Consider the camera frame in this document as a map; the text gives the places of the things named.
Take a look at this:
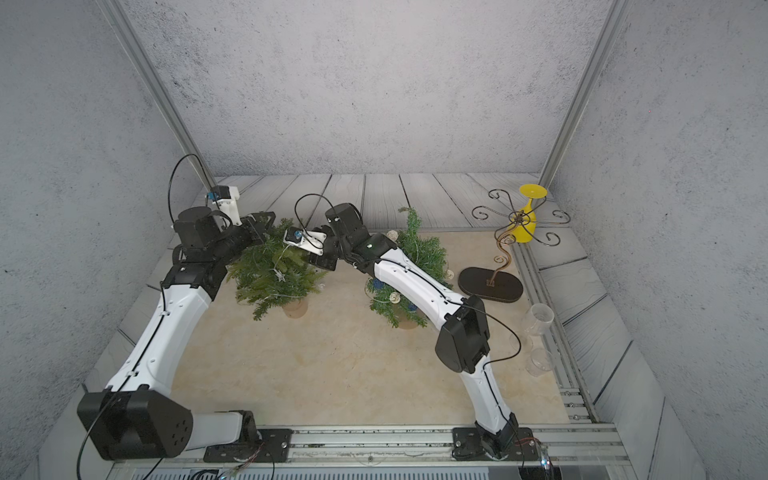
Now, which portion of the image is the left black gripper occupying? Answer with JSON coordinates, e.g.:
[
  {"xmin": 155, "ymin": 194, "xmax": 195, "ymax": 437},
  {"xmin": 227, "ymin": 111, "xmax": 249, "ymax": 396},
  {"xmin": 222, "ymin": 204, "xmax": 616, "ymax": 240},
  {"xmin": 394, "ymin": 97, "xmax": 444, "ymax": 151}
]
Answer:
[{"xmin": 209, "ymin": 210, "xmax": 275, "ymax": 267}]

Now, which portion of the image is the fern tree wooden base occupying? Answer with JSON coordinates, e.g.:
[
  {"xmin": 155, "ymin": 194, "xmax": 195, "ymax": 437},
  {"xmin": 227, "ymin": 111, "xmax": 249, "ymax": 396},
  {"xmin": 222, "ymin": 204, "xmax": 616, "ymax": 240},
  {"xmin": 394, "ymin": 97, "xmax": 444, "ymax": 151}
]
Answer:
[{"xmin": 227, "ymin": 219, "xmax": 325, "ymax": 321}]

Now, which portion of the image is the clear fairy light wire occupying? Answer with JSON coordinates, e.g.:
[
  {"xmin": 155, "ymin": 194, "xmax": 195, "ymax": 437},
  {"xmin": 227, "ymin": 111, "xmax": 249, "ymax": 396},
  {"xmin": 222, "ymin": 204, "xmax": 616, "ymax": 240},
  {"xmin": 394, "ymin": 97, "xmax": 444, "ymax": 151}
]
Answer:
[{"xmin": 236, "ymin": 239, "xmax": 328, "ymax": 307}]

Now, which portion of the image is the small christmas tree wooden base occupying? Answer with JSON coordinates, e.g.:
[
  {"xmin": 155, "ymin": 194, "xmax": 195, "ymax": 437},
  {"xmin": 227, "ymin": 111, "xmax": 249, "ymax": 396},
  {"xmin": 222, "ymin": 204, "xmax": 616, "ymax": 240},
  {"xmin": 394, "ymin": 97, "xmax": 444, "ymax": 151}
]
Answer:
[{"xmin": 364, "ymin": 206, "xmax": 454, "ymax": 330}]

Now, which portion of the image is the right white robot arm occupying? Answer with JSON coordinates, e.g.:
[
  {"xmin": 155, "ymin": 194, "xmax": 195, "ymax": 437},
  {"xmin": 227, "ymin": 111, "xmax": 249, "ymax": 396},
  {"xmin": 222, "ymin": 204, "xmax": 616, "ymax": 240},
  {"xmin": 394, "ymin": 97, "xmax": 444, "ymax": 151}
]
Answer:
[{"xmin": 284, "ymin": 203, "xmax": 522, "ymax": 460}]

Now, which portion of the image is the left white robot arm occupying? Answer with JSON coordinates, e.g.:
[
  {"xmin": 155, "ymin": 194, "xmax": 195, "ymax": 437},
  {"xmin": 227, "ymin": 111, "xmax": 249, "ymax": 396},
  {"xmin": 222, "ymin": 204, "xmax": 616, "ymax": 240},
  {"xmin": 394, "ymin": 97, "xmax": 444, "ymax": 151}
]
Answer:
[{"xmin": 77, "ymin": 184, "xmax": 276, "ymax": 462}]

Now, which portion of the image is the beige table mat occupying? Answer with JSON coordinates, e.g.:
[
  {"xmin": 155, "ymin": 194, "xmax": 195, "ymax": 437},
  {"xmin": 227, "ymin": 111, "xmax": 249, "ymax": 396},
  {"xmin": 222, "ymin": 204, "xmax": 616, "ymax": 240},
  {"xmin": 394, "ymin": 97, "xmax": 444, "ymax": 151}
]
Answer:
[{"xmin": 169, "ymin": 230, "xmax": 568, "ymax": 428}]

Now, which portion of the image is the yellow plastic goblet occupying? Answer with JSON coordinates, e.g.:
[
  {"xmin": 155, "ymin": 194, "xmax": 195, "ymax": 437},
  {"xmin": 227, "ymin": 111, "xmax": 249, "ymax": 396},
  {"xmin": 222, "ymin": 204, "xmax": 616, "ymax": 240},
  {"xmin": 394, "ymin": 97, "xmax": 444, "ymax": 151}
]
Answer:
[{"xmin": 508, "ymin": 184, "xmax": 548, "ymax": 244}]

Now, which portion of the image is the clear plastic wine glass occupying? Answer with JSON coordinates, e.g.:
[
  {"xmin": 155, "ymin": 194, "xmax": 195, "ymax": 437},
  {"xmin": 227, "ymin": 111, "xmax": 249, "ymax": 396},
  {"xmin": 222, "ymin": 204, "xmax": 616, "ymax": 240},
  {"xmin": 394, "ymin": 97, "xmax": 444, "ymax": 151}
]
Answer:
[{"xmin": 513, "ymin": 303, "xmax": 555, "ymax": 378}]

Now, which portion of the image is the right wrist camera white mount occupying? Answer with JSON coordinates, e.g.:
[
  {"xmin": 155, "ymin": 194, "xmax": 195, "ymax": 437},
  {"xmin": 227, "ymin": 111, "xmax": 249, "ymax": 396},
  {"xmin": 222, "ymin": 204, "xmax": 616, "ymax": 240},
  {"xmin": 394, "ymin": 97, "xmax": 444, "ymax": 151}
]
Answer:
[{"xmin": 283, "ymin": 227, "xmax": 328, "ymax": 256}]

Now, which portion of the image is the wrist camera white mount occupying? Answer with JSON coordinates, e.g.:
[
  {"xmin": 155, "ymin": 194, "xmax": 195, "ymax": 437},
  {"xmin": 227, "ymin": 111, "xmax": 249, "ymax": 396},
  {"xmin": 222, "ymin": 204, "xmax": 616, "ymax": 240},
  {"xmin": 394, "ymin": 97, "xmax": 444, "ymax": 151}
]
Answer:
[
  {"xmin": 206, "ymin": 185, "xmax": 242, "ymax": 226},
  {"xmin": 283, "ymin": 227, "xmax": 328, "ymax": 256}
]

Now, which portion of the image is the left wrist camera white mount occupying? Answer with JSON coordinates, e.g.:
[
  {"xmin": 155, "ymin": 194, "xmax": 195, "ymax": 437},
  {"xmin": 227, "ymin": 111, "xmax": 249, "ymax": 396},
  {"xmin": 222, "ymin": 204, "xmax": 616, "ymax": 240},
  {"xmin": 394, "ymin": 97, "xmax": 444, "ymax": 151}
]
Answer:
[{"xmin": 206, "ymin": 185, "xmax": 242, "ymax": 226}]

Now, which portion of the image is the black scroll wire stand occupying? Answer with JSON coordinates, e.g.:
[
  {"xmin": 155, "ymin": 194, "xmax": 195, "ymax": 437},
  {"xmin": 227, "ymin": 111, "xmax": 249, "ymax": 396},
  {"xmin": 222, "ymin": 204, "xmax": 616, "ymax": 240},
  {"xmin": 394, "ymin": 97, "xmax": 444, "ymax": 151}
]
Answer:
[{"xmin": 458, "ymin": 188, "xmax": 561, "ymax": 303}]

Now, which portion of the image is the aluminium front rail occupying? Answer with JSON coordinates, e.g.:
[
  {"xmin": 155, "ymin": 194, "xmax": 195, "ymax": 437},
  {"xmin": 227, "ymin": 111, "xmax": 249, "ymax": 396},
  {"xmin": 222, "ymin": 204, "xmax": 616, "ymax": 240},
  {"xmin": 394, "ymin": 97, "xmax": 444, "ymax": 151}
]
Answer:
[{"xmin": 108, "ymin": 423, "xmax": 636, "ymax": 479}]

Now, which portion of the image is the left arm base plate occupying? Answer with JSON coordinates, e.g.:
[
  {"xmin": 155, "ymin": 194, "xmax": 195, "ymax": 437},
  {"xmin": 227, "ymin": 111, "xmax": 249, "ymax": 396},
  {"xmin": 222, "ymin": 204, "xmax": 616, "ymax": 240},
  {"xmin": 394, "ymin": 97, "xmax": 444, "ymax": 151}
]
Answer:
[{"xmin": 203, "ymin": 410, "xmax": 294, "ymax": 463}]

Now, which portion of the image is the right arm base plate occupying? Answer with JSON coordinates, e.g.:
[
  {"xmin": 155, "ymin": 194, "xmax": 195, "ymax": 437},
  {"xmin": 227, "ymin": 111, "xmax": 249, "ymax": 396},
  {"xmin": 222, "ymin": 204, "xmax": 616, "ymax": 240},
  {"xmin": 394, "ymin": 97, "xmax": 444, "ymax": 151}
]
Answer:
[{"xmin": 451, "ymin": 415, "xmax": 540, "ymax": 462}]

